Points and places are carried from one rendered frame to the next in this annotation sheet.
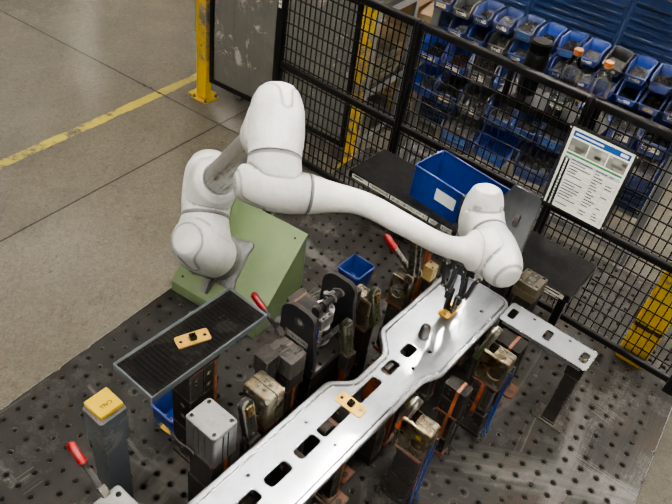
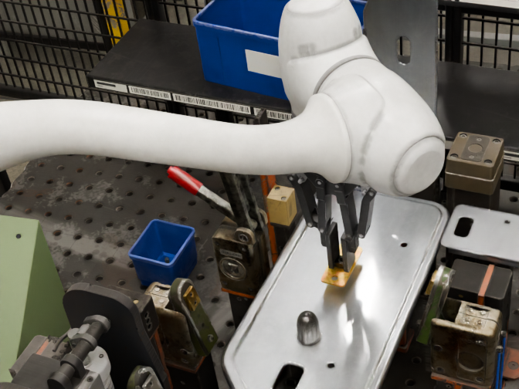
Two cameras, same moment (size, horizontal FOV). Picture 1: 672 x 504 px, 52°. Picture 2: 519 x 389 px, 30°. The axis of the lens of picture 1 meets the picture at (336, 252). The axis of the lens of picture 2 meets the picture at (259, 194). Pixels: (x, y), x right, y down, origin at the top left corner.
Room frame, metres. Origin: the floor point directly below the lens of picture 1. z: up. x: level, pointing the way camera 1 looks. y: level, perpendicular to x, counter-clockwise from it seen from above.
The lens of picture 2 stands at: (0.50, -0.20, 2.05)
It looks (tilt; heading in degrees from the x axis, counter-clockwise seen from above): 41 degrees down; 356
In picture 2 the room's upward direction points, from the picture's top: 9 degrees counter-clockwise
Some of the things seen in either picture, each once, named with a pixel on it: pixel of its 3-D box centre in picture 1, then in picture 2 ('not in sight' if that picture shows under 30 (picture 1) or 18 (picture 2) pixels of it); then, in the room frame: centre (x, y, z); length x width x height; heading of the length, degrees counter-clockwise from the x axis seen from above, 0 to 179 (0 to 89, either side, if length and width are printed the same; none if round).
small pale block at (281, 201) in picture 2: (419, 306); (291, 274); (1.63, -0.30, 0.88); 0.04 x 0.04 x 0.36; 57
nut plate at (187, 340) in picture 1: (192, 337); not in sight; (1.10, 0.31, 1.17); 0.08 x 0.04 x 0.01; 126
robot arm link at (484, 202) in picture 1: (482, 214); (326, 58); (1.48, -0.36, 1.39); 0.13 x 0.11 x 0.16; 15
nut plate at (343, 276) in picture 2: (449, 308); (341, 262); (1.49, -0.36, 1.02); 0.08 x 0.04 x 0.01; 146
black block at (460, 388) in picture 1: (447, 416); not in sight; (1.24, -0.40, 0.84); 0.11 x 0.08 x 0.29; 57
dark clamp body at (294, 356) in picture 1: (282, 393); not in sight; (1.18, 0.08, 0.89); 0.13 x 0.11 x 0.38; 57
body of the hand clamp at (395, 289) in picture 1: (395, 313); (250, 305); (1.58, -0.22, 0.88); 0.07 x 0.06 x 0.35; 57
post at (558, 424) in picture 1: (564, 389); not in sight; (1.41, -0.76, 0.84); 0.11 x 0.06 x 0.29; 57
